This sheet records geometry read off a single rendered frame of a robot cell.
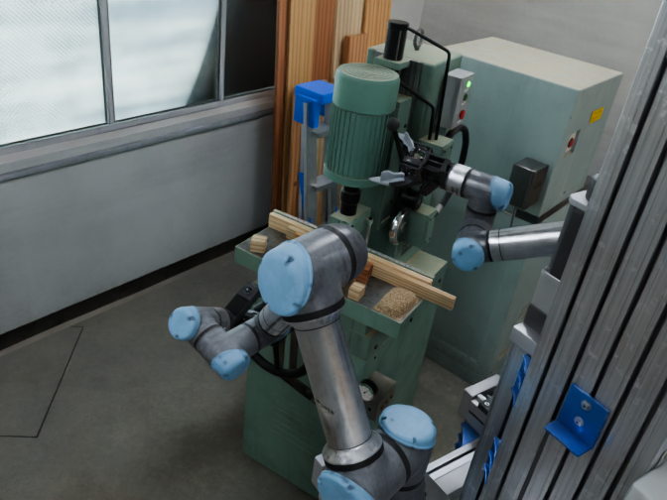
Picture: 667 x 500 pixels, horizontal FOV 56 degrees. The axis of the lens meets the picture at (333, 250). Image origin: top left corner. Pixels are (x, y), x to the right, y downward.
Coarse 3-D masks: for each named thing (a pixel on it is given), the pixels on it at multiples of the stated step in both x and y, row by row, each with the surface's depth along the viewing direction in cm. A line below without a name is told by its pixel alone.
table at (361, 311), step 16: (272, 240) 207; (240, 256) 202; (256, 256) 198; (256, 272) 201; (368, 288) 190; (384, 288) 191; (352, 304) 184; (368, 304) 183; (368, 320) 183; (384, 320) 180; (400, 320) 178
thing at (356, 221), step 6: (360, 204) 199; (360, 210) 195; (366, 210) 196; (330, 216) 191; (336, 216) 190; (342, 216) 191; (348, 216) 191; (354, 216) 192; (360, 216) 193; (366, 216) 197; (330, 222) 191; (336, 222) 190; (342, 222) 189; (348, 222) 188; (354, 222) 191; (360, 222) 195; (354, 228) 193; (360, 228) 197
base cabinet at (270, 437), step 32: (416, 320) 222; (288, 352) 207; (384, 352) 203; (416, 352) 239; (256, 384) 223; (288, 384) 213; (416, 384) 258; (256, 416) 230; (288, 416) 220; (256, 448) 238; (288, 448) 227; (320, 448) 217; (288, 480) 235
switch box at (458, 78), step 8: (456, 72) 190; (464, 72) 191; (472, 72) 192; (448, 80) 188; (456, 80) 186; (464, 80) 186; (472, 80) 193; (448, 88) 189; (456, 88) 187; (464, 88) 189; (440, 96) 191; (448, 96) 190; (456, 96) 188; (448, 104) 191; (456, 104) 189; (464, 104) 194; (448, 112) 192; (456, 112) 191; (448, 120) 193; (456, 120) 193; (448, 128) 194
